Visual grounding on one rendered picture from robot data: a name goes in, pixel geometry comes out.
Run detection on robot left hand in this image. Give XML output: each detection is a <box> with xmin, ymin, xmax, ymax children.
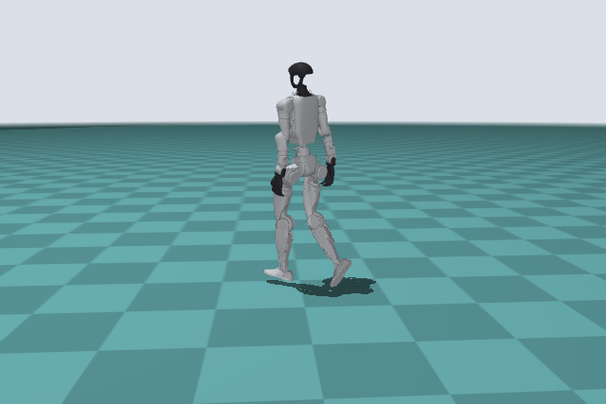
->
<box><xmin>271</xmin><ymin>168</ymin><xmax>286</xmax><ymax>197</ymax></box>

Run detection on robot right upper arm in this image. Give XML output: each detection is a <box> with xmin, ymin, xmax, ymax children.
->
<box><xmin>317</xmin><ymin>95</ymin><xmax>330</xmax><ymax>136</ymax></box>

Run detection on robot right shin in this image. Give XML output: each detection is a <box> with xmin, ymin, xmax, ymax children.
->
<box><xmin>308</xmin><ymin>222</ymin><xmax>341</xmax><ymax>269</ymax></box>

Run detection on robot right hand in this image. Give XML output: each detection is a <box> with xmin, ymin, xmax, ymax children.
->
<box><xmin>321</xmin><ymin>157</ymin><xmax>336</xmax><ymax>186</ymax></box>

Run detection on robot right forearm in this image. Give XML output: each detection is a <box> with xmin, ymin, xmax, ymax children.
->
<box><xmin>322</xmin><ymin>125</ymin><xmax>336</xmax><ymax>164</ymax></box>

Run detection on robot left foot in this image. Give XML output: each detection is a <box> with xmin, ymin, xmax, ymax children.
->
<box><xmin>264</xmin><ymin>267</ymin><xmax>294</xmax><ymax>281</ymax></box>

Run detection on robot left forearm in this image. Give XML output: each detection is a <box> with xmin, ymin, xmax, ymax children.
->
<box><xmin>276</xmin><ymin>133</ymin><xmax>289</xmax><ymax>175</ymax></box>

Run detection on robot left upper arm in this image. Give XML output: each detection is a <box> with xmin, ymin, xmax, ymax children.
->
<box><xmin>275</xmin><ymin>98</ymin><xmax>294</xmax><ymax>143</ymax></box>

